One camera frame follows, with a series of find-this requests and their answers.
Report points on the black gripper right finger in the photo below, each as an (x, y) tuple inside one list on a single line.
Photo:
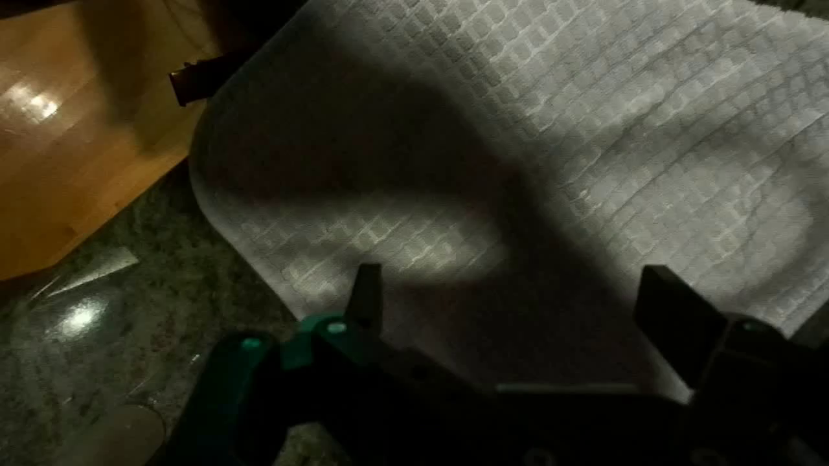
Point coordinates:
[(678, 321)]

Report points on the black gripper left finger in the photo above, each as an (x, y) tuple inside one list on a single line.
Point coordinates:
[(367, 298)]

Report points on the white waffle dish towel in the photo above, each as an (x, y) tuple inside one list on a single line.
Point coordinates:
[(530, 153)]

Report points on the wooden cutting board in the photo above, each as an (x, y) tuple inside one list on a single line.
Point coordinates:
[(87, 117)]

